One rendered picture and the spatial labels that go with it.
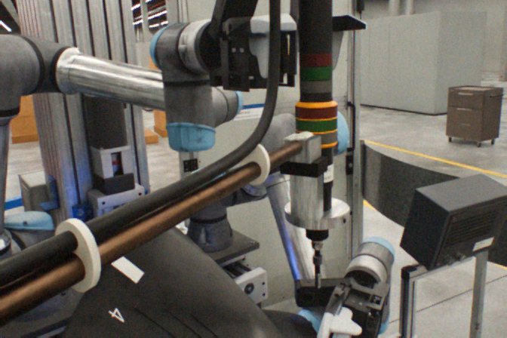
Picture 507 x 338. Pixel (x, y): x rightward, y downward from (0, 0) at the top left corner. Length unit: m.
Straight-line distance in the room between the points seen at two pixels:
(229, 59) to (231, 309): 0.28
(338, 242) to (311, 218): 2.57
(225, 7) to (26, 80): 0.47
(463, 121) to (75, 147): 6.70
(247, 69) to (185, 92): 0.18
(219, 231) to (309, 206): 0.88
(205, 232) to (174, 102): 0.71
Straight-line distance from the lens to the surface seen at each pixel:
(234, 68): 0.50
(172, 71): 0.64
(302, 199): 0.43
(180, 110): 0.64
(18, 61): 0.87
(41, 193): 1.53
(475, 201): 1.20
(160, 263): 0.47
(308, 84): 0.43
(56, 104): 1.23
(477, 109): 7.30
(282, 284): 2.87
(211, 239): 1.29
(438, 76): 10.27
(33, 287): 0.19
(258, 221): 2.60
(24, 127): 9.72
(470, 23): 10.95
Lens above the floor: 1.62
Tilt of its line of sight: 13 degrees down
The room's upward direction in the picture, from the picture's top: 2 degrees counter-clockwise
